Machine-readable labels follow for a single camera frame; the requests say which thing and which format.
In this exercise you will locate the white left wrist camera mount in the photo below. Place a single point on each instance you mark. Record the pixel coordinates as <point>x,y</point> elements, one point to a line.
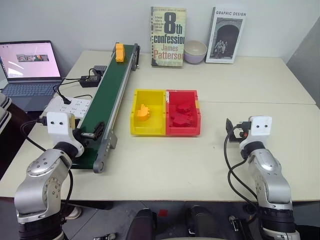
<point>58,125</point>

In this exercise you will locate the Graphic Design book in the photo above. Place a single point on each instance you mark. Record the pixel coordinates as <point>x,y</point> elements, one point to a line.
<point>226,37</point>

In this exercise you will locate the orange toy block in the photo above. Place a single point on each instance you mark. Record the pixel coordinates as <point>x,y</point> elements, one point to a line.
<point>120,53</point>
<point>143,113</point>

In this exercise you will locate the green conveyor belt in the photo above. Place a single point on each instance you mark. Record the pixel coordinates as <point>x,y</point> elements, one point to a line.
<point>107,100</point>

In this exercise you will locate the yellow plastic bin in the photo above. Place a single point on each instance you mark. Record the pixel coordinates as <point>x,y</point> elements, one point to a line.
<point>147,127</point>

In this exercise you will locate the white power strip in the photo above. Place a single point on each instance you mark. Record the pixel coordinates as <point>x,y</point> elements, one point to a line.
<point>72,107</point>

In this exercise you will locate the red plastic bin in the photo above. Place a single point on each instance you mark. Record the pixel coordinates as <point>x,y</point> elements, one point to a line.
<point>183,130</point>

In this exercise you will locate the grey chair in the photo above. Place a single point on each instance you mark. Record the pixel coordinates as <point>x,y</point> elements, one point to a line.
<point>4,112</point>

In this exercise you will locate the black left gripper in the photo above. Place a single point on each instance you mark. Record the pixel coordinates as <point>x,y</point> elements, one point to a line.
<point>80,136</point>

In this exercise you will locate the small black control box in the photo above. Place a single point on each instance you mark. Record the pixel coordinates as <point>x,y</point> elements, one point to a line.
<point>100,70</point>

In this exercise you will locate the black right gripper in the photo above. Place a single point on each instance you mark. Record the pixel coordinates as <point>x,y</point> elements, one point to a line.
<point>243,131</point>

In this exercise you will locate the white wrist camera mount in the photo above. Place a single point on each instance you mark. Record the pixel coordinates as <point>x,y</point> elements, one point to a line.
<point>261,125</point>
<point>58,125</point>

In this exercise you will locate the dark rounded shape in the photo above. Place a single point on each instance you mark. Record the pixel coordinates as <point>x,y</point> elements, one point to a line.
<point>203,222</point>
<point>141,225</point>

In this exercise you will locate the grey laptop computer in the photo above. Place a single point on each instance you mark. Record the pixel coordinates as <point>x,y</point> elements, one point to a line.
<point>27,75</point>

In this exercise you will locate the lilac ceramic bowl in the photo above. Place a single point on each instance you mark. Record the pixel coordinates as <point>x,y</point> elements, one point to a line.
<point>195,53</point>

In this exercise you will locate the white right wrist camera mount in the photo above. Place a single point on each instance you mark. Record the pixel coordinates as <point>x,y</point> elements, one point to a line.
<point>261,125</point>

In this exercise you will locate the white shoe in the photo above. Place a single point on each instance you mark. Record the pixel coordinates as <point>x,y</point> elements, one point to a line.
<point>73,213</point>

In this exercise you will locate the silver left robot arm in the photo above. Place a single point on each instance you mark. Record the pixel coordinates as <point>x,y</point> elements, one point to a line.
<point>42,180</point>

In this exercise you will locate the red toy block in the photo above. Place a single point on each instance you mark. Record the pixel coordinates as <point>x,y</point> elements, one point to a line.
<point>181,122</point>
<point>183,108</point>

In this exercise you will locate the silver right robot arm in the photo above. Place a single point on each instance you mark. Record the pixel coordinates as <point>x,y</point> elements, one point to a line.
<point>271,175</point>

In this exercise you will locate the black power adapter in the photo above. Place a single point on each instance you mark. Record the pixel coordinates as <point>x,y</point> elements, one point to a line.
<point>89,81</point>

